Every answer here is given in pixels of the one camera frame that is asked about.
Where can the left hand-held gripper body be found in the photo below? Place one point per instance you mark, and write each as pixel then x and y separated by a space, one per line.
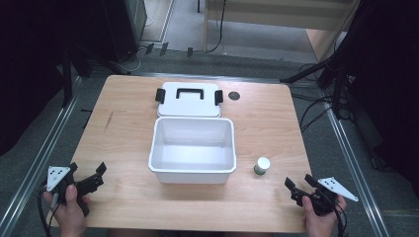
pixel 56 175

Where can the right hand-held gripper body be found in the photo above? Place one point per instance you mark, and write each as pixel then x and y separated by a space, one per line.
pixel 324 199

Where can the person's right hand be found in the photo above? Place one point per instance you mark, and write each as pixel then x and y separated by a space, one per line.
pixel 321 225

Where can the person's left hand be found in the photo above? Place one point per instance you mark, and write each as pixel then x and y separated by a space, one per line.
pixel 70 215

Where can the small white bottle green label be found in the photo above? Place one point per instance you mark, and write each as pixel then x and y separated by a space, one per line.
pixel 262 164

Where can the black metal stand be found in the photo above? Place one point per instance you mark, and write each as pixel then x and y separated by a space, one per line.
pixel 67 79

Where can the white plastic storage box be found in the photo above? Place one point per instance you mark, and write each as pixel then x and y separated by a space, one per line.
pixel 192 151

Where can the black tripod stand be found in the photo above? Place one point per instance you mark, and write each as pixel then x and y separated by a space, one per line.
pixel 336 82

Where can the dark round table grommet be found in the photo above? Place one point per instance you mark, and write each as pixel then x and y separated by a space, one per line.
pixel 234 95

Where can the black curtain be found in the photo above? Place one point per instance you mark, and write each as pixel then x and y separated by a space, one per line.
pixel 29 65
pixel 388 82

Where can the black floor tape strip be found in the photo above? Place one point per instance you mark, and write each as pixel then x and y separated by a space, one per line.
pixel 189 51
pixel 164 48
pixel 149 48

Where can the black cabinet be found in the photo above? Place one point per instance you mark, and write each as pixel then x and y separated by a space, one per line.
pixel 122 26

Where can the light wooden background table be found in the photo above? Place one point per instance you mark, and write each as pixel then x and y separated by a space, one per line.
pixel 280 15

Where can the metal floor rail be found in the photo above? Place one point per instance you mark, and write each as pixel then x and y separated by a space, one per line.
pixel 39 161
pixel 355 164

